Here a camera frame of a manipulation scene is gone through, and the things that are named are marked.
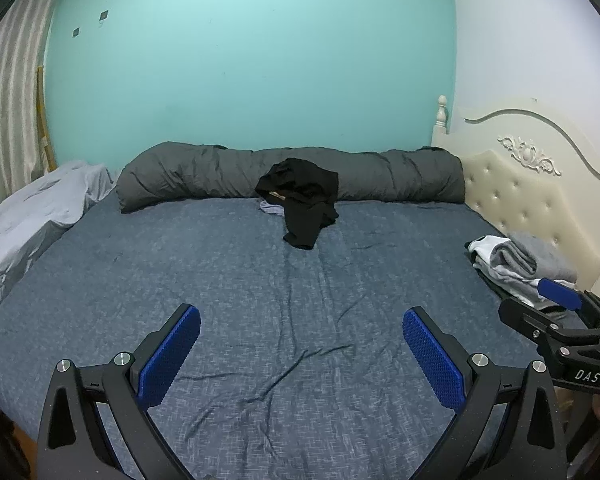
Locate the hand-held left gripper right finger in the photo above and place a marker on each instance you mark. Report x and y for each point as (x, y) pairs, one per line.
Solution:
(432, 355)

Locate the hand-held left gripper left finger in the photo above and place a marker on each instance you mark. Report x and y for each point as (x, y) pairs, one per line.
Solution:
(170, 355)

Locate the bed with blue patterned sheet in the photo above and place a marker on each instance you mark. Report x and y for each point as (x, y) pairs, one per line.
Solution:
(280, 310)

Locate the dark grey folded garment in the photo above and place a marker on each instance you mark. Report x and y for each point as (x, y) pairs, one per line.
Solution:
(540, 255)

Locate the striped beige curtain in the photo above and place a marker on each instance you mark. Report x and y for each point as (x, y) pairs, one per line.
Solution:
(7, 110)

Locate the small striped pale blue garment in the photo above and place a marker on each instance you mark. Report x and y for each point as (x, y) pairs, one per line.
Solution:
(270, 207)

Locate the dark grey rolled duvet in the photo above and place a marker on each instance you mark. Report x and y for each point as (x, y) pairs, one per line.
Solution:
(190, 175)

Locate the light grey blanket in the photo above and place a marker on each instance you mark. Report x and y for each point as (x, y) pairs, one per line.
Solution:
(35, 220)

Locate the black pants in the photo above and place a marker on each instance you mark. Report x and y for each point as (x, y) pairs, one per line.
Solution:
(305, 195)

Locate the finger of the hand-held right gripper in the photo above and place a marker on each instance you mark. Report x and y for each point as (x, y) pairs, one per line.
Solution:
(560, 292)
(527, 317)

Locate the cream tufted headboard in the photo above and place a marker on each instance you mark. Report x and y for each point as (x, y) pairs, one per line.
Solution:
(530, 200)

